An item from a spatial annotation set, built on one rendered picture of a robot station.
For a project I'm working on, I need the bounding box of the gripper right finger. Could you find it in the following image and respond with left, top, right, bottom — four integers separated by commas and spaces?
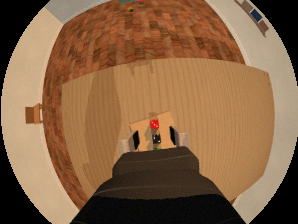
169, 126, 190, 149

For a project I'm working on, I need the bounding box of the orange flat mat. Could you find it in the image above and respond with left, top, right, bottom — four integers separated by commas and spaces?
130, 111, 176, 151

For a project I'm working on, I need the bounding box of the black die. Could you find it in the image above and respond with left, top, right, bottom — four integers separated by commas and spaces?
152, 134, 161, 144

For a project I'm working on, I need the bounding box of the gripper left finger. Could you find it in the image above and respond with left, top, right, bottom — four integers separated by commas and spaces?
118, 130, 140, 156

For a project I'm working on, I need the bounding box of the red die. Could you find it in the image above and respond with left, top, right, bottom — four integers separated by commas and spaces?
150, 120, 159, 129

